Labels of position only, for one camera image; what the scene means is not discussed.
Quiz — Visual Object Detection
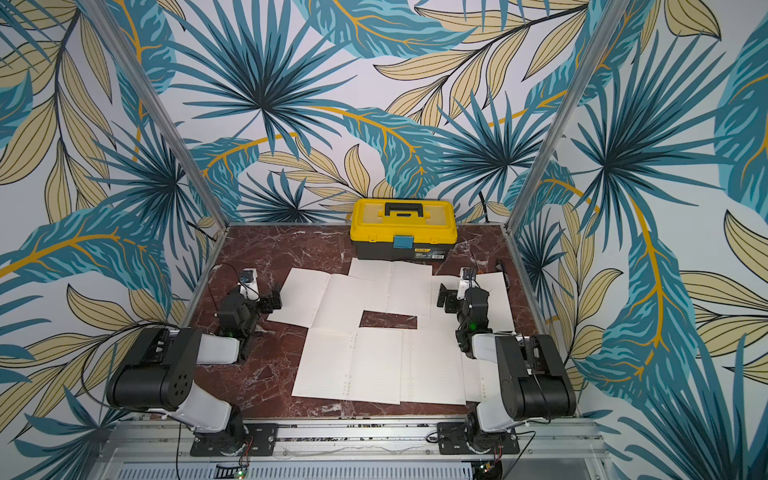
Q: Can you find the yellow cover notebook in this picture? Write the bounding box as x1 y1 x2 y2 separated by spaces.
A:
292 328 403 405
268 268 371 334

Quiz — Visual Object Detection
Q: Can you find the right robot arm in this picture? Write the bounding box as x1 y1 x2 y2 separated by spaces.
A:
436 267 577 455

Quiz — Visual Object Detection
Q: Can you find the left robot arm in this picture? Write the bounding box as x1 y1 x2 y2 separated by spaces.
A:
106 268 282 461

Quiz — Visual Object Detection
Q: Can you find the open notebook back middle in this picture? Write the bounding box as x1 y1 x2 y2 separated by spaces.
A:
349 259 432 318

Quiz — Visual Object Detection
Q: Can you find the open notebook front middle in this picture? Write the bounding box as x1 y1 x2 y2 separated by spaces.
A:
400 325 466 405

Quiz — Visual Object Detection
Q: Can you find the open notebook front right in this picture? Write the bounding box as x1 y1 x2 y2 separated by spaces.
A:
462 356 500 403

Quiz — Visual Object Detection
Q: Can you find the yellow black toolbox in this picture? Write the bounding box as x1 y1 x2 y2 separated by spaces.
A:
350 199 458 261

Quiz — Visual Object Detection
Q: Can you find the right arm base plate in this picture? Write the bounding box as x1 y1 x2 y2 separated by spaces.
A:
437 421 520 455

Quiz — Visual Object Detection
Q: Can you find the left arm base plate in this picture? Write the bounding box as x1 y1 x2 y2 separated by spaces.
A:
190 423 278 457

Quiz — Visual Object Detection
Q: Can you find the aluminium front rail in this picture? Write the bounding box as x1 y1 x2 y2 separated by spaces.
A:
89 416 619 479

